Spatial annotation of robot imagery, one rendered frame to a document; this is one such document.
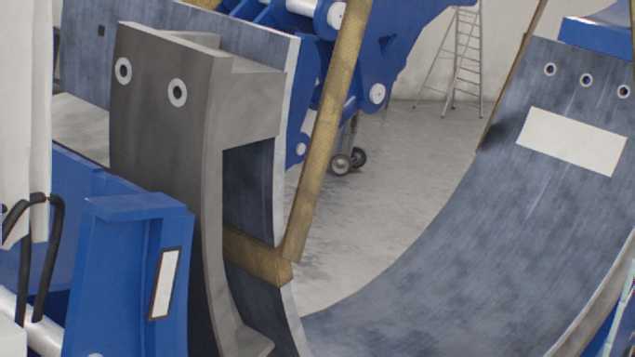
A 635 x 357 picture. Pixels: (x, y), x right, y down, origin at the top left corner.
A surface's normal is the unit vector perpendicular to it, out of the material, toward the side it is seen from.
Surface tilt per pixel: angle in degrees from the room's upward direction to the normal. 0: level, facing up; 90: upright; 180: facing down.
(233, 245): 115
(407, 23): 90
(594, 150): 75
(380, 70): 90
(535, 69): 84
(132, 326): 90
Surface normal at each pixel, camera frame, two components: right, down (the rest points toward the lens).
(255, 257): -0.68, 0.44
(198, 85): -0.67, 0.12
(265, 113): 0.72, 0.31
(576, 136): -0.58, -0.21
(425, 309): -0.08, -0.84
